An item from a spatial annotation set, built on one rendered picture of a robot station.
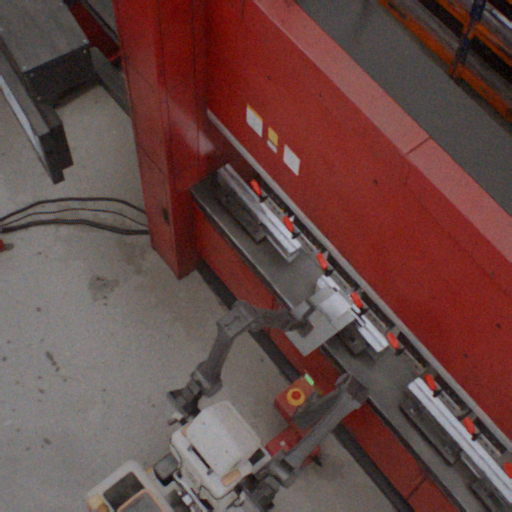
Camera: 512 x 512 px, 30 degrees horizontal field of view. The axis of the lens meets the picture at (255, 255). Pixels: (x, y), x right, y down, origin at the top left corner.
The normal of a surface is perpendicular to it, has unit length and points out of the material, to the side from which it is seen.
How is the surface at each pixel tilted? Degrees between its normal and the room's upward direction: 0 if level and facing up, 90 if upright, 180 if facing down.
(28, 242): 0
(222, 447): 48
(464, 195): 0
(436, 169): 0
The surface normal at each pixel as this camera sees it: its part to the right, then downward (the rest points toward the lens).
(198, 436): -0.55, 0.13
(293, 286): 0.03, -0.43
